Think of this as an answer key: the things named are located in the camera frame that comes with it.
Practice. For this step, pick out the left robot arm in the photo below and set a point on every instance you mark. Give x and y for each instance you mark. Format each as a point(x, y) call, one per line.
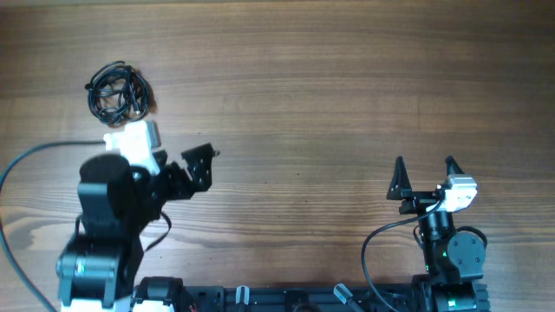
point(119, 199)

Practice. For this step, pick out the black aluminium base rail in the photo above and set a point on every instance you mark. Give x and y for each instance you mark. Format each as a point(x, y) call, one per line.
point(172, 296)

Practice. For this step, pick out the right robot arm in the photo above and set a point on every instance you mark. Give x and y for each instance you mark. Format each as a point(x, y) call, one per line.
point(453, 256)

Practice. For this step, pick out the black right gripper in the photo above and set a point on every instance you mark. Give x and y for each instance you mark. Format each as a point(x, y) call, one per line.
point(420, 201)

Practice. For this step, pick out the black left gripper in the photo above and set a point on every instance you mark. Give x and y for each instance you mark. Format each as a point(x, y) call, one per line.
point(200, 178)

